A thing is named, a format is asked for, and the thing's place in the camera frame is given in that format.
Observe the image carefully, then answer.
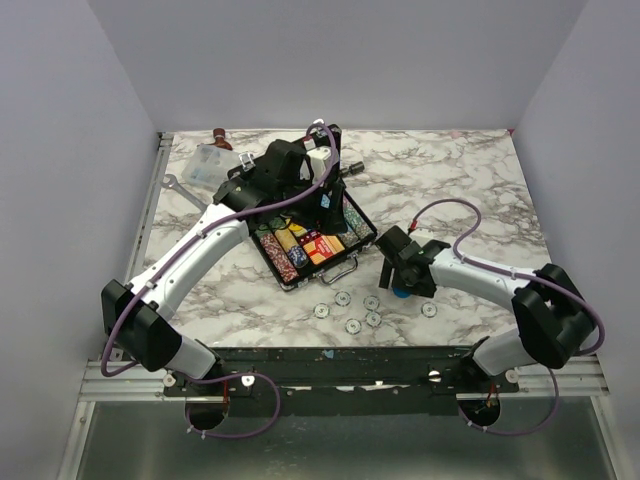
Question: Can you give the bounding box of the green yellow blue chip stack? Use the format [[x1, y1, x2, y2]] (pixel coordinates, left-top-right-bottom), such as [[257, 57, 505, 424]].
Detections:
[[256, 218, 309, 269]]

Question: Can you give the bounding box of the red playing card deck box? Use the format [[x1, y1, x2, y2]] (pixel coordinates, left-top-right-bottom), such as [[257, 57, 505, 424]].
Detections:
[[302, 235, 345, 265]]

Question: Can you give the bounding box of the black cylindrical socket tool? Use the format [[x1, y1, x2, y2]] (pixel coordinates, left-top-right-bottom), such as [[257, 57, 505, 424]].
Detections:
[[339, 161, 365, 177]]

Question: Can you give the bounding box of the red dice row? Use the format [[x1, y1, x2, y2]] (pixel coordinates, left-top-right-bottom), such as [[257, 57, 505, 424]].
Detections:
[[298, 230, 322, 245]]

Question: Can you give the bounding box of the silver wrench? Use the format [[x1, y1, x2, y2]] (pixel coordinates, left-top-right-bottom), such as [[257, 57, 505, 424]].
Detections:
[[161, 174, 207, 213]]

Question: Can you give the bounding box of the black poker set case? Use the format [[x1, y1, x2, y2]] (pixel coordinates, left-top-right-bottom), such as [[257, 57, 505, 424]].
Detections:
[[214, 124, 377, 291]]

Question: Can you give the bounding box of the aluminium extrusion frame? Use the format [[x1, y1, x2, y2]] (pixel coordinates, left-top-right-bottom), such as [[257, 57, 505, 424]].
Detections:
[[54, 132, 174, 480]]

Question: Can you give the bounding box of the red white chip stack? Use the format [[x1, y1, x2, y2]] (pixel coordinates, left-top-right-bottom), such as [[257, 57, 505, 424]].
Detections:
[[259, 233, 299, 282]]

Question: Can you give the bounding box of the yellow round dealer button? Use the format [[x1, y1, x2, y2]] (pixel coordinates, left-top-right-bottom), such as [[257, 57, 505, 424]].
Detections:
[[288, 222, 308, 238]]

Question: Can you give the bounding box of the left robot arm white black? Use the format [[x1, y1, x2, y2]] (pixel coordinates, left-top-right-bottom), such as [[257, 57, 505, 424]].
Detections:
[[101, 132, 346, 395]]

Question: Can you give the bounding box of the purple green grey chip stack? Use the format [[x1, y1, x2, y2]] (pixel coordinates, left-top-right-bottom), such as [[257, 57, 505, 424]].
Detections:
[[338, 197, 374, 248]]

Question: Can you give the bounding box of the white blue poker chip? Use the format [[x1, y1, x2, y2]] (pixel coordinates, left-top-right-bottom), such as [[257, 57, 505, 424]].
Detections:
[[313, 303, 331, 319], [345, 319, 362, 335], [334, 291, 352, 307], [363, 295, 380, 311], [421, 302, 438, 318], [365, 311, 382, 328]]

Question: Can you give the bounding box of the clear plastic organizer box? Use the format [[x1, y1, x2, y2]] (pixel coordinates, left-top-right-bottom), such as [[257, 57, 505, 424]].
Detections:
[[181, 144, 240, 192]]

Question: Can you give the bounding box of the blue round dealer button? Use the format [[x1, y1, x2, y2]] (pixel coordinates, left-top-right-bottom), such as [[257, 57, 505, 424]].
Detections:
[[392, 287, 411, 299]]

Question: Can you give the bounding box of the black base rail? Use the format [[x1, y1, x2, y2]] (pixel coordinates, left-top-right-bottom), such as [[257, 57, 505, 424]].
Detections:
[[164, 346, 519, 417]]

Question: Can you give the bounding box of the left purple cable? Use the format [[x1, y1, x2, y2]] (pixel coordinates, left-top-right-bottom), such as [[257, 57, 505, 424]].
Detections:
[[99, 118, 337, 440]]

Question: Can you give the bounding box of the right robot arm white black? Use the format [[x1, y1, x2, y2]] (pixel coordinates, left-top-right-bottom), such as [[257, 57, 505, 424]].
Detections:
[[376, 226, 597, 392]]

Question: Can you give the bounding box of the purple cable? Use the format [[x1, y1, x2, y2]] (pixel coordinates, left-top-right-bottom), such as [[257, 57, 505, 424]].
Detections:
[[408, 198, 606, 436], [99, 118, 337, 440]]

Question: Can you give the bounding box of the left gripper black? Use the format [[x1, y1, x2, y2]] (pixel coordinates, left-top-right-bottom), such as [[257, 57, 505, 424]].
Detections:
[[277, 173, 348, 236]]

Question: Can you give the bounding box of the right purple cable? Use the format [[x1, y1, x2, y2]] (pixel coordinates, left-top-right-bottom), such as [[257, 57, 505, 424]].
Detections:
[[408, 198, 606, 436]]

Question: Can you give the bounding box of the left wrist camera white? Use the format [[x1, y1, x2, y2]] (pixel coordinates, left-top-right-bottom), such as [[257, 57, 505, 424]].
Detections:
[[300, 136, 331, 181]]

